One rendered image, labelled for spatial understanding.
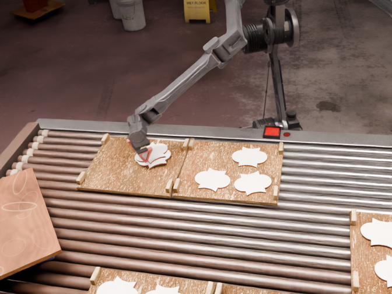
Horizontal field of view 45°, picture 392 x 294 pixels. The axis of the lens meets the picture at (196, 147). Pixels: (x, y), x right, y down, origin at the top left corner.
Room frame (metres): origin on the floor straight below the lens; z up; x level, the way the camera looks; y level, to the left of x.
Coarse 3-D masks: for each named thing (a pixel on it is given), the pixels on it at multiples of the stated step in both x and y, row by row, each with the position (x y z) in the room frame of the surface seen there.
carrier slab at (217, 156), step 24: (216, 144) 1.63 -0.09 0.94; (240, 144) 1.61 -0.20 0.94; (264, 144) 1.58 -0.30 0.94; (192, 168) 1.49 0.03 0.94; (216, 168) 1.47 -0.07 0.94; (240, 168) 1.45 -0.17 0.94; (264, 168) 1.43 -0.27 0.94; (192, 192) 1.34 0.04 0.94; (216, 192) 1.33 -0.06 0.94; (240, 192) 1.31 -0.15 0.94
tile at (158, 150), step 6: (150, 144) 1.66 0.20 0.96; (156, 144) 1.66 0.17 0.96; (162, 144) 1.65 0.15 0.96; (156, 150) 1.61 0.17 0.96; (162, 150) 1.61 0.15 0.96; (138, 156) 1.59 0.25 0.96; (144, 156) 1.58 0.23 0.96; (150, 156) 1.58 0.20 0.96; (156, 156) 1.57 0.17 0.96; (162, 156) 1.57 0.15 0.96; (150, 162) 1.54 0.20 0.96
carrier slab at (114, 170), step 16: (112, 144) 1.74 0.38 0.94; (128, 144) 1.72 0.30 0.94; (176, 144) 1.67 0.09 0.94; (96, 160) 1.63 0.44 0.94; (112, 160) 1.62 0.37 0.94; (128, 160) 1.60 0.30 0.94; (176, 160) 1.56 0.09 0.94; (96, 176) 1.53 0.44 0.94; (112, 176) 1.51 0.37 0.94; (128, 176) 1.50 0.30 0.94; (144, 176) 1.48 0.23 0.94; (160, 176) 1.47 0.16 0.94; (176, 176) 1.45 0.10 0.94; (112, 192) 1.43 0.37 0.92; (128, 192) 1.40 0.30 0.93; (144, 192) 1.38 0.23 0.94; (160, 192) 1.37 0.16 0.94
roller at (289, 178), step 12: (24, 156) 1.75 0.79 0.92; (36, 156) 1.75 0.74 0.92; (288, 180) 1.36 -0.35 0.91; (300, 180) 1.35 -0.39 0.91; (312, 180) 1.34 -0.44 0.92; (324, 180) 1.33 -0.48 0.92; (336, 180) 1.32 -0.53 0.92; (348, 180) 1.31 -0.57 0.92; (360, 180) 1.30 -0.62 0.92; (372, 180) 1.29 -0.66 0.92
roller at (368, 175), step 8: (24, 152) 1.80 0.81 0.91; (32, 152) 1.79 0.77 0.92; (40, 152) 1.78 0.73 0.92; (48, 152) 1.77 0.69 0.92; (56, 152) 1.76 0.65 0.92; (64, 152) 1.75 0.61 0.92; (72, 152) 1.74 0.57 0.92; (80, 152) 1.73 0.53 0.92; (288, 168) 1.43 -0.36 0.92; (296, 168) 1.42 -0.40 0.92; (304, 168) 1.41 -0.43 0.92; (312, 168) 1.41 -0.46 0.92; (320, 176) 1.37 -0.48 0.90; (328, 176) 1.36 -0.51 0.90; (336, 176) 1.35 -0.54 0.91; (344, 176) 1.34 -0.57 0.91; (352, 176) 1.34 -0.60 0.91; (360, 176) 1.33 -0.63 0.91; (368, 176) 1.32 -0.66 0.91; (376, 176) 1.31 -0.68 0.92; (384, 176) 1.31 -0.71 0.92
